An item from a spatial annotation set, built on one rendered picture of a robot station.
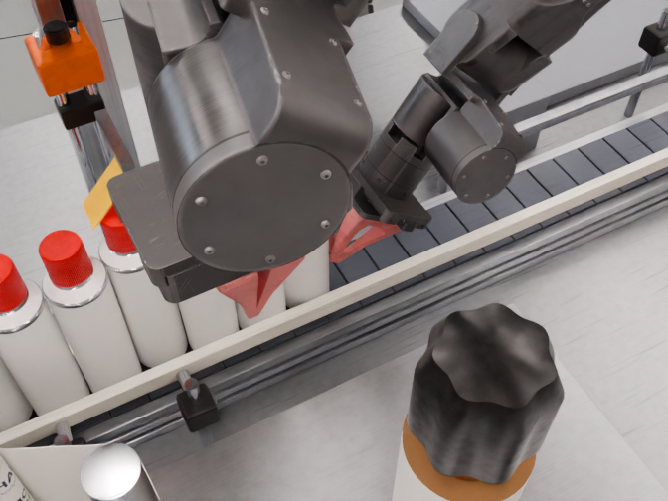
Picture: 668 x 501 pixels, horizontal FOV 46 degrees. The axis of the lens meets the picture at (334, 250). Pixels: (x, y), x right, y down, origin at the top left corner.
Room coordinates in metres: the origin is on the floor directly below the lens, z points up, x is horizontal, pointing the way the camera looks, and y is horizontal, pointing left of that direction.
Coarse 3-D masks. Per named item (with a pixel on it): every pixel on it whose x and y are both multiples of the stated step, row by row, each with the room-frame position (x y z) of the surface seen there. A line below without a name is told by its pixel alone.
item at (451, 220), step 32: (640, 128) 0.74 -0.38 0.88; (576, 160) 0.68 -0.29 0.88; (608, 160) 0.68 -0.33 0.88; (512, 192) 0.63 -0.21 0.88; (544, 192) 0.63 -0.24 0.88; (608, 192) 0.63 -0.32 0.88; (448, 224) 0.58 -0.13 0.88; (480, 224) 0.58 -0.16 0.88; (544, 224) 0.58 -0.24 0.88; (352, 256) 0.53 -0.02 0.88; (384, 256) 0.53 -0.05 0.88; (320, 320) 0.45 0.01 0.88; (256, 352) 0.41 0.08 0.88; (96, 416) 0.34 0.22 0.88
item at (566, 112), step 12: (660, 72) 0.74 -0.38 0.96; (624, 84) 0.72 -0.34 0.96; (636, 84) 0.72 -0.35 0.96; (648, 84) 0.73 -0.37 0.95; (588, 96) 0.70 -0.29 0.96; (600, 96) 0.70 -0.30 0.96; (612, 96) 0.70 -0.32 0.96; (624, 96) 0.71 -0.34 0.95; (564, 108) 0.68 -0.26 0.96; (576, 108) 0.68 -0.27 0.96; (588, 108) 0.69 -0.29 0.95; (528, 120) 0.66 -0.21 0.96; (540, 120) 0.66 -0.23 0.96; (552, 120) 0.66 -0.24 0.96; (564, 120) 0.67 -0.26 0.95; (528, 132) 0.65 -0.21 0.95; (432, 168) 0.59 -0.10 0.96
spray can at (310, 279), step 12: (312, 252) 0.46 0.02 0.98; (324, 252) 0.47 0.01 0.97; (300, 264) 0.46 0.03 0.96; (312, 264) 0.46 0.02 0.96; (324, 264) 0.47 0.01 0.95; (288, 276) 0.46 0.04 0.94; (300, 276) 0.46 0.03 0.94; (312, 276) 0.46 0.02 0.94; (324, 276) 0.47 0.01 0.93; (288, 288) 0.46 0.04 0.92; (300, 288) 0.46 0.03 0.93; (312, 288) 0.46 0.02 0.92; (324, 288) 0.47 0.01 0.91; (288, 300) 0.46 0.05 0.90; (300, 300) 0.46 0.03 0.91
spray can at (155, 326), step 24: (120, 240) 0.40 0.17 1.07; (120, 264) 0.39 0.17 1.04; (120, 288) 0.39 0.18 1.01; (144, 288) 0.39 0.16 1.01; (144, 312) 0.39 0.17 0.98; (168, 312) 0.40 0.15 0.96; (144, 336) 0.39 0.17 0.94; (168, 336) 0.40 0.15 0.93; (144, 360) 0.39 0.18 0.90; (168, 360) 0.39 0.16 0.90
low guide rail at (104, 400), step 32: (640, 160) 0.65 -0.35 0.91; (576, 192) 0.60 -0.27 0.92; (512, 224) 0.55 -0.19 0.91; (416, 256) 0.51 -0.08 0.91; (448, 256) 0.51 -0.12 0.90; (352, 288) 0.46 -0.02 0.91; (384, 288) 0.48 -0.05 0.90; (288, 320) 0.43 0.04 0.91; (192, 352) 0.39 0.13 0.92; (224, 352) 0.40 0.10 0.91; (128, 384) 0.36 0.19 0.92; (160, 384) 0.37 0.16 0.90; (64, 416) 0.33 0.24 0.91; (0, 448) 0.30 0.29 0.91
